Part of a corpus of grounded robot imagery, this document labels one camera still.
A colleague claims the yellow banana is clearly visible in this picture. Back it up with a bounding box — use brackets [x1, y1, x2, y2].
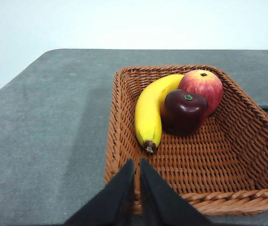
[134, 74, 186, 153]

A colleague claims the brown wicker basket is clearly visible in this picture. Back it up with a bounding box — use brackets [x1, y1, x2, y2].
[104, 65, 268, 216]

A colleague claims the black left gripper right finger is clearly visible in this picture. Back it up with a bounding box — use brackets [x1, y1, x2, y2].
[139, 157, 211, 226]

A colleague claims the red and yellow apple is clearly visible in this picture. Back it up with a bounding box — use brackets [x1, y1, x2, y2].
[178, 69, 223, 117]

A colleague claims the dark red apple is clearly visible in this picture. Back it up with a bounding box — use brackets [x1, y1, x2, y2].
[161, 89, 209, 135]

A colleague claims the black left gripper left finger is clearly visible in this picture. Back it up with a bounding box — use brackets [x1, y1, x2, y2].
[65, 158, 135, 226]

